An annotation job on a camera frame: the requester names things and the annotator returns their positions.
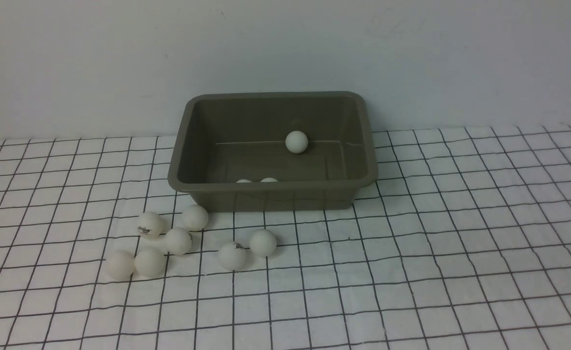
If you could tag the white ball with red logo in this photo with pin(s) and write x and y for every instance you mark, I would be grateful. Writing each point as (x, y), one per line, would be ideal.
(150, 225)

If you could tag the olive plastic storage bin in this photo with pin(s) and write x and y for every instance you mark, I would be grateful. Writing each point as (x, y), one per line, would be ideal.
(226, 137)

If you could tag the white ball with dark logo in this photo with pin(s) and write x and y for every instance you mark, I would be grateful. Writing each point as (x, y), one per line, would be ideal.
(232, 256)

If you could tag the white ping-pong ball cluster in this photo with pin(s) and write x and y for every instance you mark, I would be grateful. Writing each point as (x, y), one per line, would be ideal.
(178, 241)

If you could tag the white grid-patterned tablecloth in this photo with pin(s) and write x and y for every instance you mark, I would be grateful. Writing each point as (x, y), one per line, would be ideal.
(464, 242)

